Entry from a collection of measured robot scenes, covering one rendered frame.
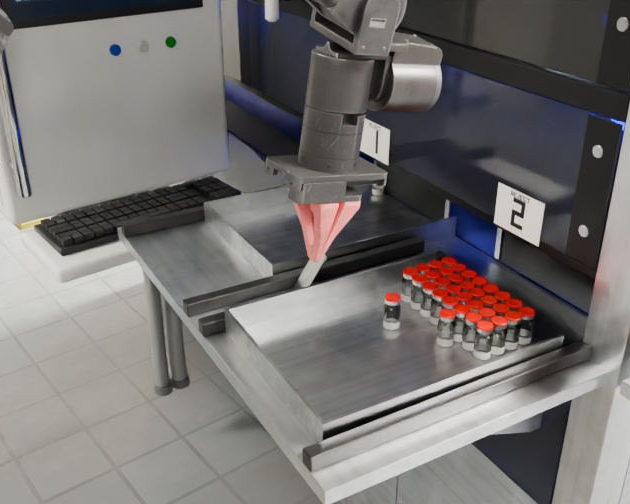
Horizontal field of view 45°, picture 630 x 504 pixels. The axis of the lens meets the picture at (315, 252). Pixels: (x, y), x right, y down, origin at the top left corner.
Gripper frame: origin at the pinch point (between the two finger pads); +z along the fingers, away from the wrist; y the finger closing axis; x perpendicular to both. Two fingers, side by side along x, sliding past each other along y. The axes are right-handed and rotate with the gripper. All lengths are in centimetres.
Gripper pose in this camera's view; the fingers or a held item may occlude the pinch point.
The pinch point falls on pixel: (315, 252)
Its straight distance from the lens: 75.5
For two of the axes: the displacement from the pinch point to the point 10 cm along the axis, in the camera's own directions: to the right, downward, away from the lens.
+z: -1.3, 9.1, 3.9
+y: 8.6, -0.9, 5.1
